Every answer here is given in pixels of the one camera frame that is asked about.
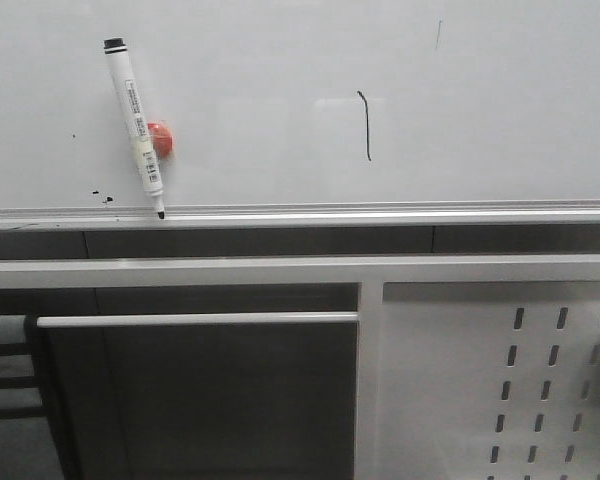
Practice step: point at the white metal stand frame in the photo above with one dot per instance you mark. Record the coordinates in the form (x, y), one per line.
(57, 287)

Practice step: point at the white perforated pegboard panel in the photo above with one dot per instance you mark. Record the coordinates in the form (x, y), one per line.
(489, 381)

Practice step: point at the dark grey panel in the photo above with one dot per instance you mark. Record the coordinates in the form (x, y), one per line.
(237, 401)

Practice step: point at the white black whiteboard marker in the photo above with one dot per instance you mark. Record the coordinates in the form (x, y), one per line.
(127, 93)

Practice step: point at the whiteboard with aluminium frame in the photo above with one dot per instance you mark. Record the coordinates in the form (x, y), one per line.
(304, 112)

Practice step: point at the white horizontal handle bar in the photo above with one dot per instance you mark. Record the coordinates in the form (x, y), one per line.
(49, 322)

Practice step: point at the red round magnet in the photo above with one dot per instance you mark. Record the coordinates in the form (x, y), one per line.
(162, 139)

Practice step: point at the black chair frame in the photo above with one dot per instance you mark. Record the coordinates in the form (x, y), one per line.
(35, 437)

